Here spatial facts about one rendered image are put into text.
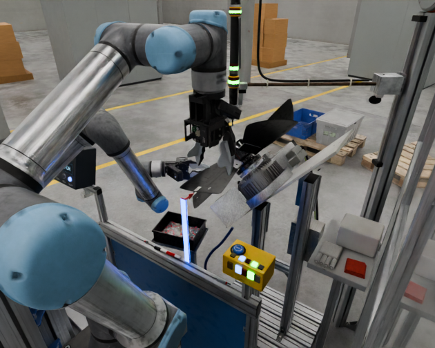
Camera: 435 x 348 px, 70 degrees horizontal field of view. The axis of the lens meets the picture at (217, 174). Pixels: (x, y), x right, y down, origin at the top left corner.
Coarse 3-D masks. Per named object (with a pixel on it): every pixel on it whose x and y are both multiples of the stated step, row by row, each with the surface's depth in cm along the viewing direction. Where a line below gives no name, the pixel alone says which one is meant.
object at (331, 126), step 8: (328, 112) 419; (336, 112) 420; (344, 112) 420; (352, 112) 419; (320, 120) 393; (328, 120) 393; (336, 120) 393; (344, 120) 393; (352, 120) 393; (360, 120) 410; (320, 128) 398; (328, 128) 391; (336, 128) 384; (344, 128) 376; (352, 128) 396; (320, 136) 403; (328, 136) 396; (336, 136) 388; (352, 136) 412; (328, 144) 401; (344, 144) 399
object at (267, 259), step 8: (232, 248) 112; (248, 248) 112; (256, 248) 112; (224, 256) 109; (248, 256) 108; (256, 256) 108; (264, 256) 108; (272, 256) 108; (224, 264) 111; (240, 264) 106; (248, 264) 105; (264, 264) 105; (272, 264) 108; (224, 272) 113; (232, 272) 110; (256, 272) 103; (264, 272) 103; (272, 272) 110; (240, 280) 110; (248, 280) 107; (264, 280) 105; (256, 288) 107
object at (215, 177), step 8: (208, 168) 139; (216, 168) 138; (224, 168) 138; (200, 176) 135; (208, 176) 134; (216, 176) 133; (224, 176) 133; (232, 176) 134; (184, 184) 134; (192, 184) 132; (200, 184) 129; (208, 184) 128; (216, 184) 128; (224, 184) 127; (200, 192) 124; (208, 192) 123; (216, 192) 122
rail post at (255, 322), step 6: (246, 318) 122; (252, 318) 120; (258, 318) 123; (246, 324) 124; (252, 324) 122; (258, 324) 126; (246, 330) 126; (252, 330) 124; (246, 336) 128; (252, 336) 126; (246, 342) 130; (252, 342) 127
